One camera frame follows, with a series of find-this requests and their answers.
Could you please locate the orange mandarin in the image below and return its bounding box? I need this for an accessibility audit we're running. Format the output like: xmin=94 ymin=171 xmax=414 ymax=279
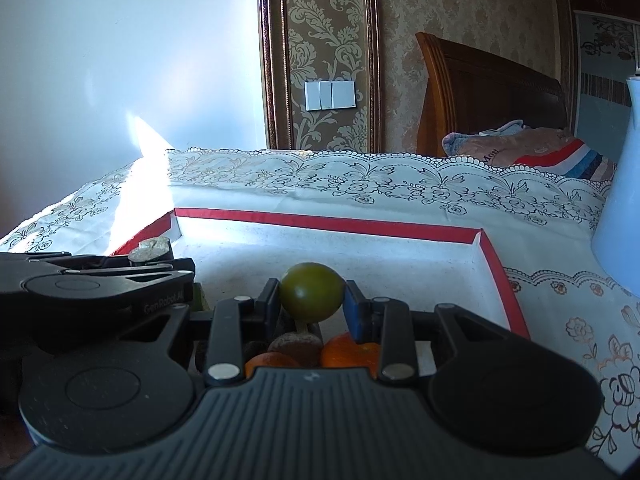
xmin=320 ymin=332 xmax=382 ymax=380
xmin=244 ymin=351 xmax=301 ymax=380

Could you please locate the light blue cloth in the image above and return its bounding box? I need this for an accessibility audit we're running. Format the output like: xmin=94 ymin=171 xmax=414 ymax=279
xmin=480 ymin=119 xmax=525 ymax=137

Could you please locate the dark chunk with pale cut face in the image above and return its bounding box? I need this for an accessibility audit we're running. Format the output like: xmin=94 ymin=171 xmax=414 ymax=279
xmin=267 ymin=321 xmax=324 ymax=367
xmin=127 ymin=236 xmax=174 ymax=263

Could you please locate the wooden headboard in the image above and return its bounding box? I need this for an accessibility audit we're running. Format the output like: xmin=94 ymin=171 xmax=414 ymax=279
xmin=415 ymin=31 xmax=568 ymax=158

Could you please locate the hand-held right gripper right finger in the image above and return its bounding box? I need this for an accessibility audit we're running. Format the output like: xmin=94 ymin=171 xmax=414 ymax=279
xmin=344 ymin=281 xmax=551 ymax=382

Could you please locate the light blue kettle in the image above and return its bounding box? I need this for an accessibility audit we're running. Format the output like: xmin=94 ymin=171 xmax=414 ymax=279
xmin=591 ymin=72 xmax=640 ymax=296

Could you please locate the white lace tablecloth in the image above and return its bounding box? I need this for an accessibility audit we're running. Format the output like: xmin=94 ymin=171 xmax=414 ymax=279
xmin=0 ymin=147 xmax=640 ymax=461

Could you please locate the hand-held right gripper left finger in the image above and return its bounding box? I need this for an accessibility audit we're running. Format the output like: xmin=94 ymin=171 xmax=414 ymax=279
xmin=117 ymin=277 xmax=281 ymax=386

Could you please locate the striped pillow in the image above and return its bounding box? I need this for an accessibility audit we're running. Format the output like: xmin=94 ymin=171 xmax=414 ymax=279
xmin=442 ymin=122 xmax=618 ymax=181

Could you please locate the olive green round fruit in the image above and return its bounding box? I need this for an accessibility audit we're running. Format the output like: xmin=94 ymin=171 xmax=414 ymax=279
xmin=278 ymin=261 xmax=346 ymax=324

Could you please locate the patterned wardrobe sliding door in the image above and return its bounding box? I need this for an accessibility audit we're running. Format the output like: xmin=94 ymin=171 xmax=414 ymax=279
xmin=575 ymin=10 xmax=640 ymax=161

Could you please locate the red cardboard tray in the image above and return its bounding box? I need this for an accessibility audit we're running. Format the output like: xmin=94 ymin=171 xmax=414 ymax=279
xmin=107 ymin=207 xmax=532 ymax=378

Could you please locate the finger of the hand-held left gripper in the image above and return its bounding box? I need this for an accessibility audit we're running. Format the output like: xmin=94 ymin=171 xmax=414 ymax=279
xmin=107 ymin=258 xmax=196 ymax=291
xmin=30 ymin=254 xmax=131 ymax=272

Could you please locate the white wall switch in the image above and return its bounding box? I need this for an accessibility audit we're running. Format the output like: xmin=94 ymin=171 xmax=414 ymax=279
xmin=304 ymin=79 xmax=357 ymax=112

